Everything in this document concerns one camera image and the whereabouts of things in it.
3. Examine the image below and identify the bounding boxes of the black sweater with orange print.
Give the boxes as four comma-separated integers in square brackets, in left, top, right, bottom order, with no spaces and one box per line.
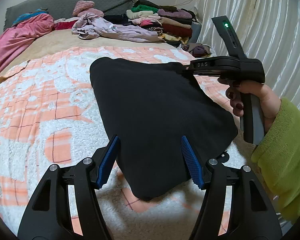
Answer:
[90,57,238,201]

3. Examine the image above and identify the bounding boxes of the green fleece sleeve forearm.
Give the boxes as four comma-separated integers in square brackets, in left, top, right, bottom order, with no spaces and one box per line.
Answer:
[251,98,300,223]

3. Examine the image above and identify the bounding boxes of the purple clothes heap bedside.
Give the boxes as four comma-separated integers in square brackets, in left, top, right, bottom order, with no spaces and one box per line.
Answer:
[181,43,212,58]

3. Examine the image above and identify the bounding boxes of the pile of folded clothes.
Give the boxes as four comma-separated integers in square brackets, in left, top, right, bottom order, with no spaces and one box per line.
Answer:
[104,0,201,47]

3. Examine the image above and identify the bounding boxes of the right hand dark nails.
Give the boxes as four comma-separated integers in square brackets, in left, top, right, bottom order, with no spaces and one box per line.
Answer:
[218,77,281,133]

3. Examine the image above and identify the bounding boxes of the white satin curtain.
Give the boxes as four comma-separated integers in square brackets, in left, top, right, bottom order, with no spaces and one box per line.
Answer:
[194,0,300,110]

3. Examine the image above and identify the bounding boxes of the orange white patterned blanket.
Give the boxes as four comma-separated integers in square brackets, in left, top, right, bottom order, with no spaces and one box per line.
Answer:
[0,45,243,240]

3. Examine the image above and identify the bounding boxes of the lilac crumpled garment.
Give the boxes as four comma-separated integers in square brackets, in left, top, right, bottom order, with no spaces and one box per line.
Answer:
[71,13,162,43]

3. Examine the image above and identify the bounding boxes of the pink fluffy garment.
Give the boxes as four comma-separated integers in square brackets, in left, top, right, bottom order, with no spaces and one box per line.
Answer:
[72,0,104,17]

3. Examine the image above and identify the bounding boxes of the pink velvet blanket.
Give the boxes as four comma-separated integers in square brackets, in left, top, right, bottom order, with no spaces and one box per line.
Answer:
[0,14,55,73]

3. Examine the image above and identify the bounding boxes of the beige bed cover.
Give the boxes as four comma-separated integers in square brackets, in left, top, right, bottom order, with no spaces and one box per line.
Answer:
[0,29,174,78]

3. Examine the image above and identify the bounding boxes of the red garment near headboard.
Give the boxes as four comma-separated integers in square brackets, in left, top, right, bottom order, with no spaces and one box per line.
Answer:
[54,17,79,30]

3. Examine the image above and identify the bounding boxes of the blue cloth on pillow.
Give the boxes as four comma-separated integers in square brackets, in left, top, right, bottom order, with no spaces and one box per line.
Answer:
[12,8,49,27]

